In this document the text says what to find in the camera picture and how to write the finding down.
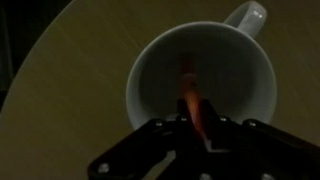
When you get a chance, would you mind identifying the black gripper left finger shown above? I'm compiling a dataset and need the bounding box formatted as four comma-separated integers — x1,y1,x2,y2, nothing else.
87,97,208,180

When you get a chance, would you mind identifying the white mug with green band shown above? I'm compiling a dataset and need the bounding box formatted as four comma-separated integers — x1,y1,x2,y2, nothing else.
125,0,278,132

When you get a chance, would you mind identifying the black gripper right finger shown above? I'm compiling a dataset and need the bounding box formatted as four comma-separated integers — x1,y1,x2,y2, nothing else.
199,97,320,180

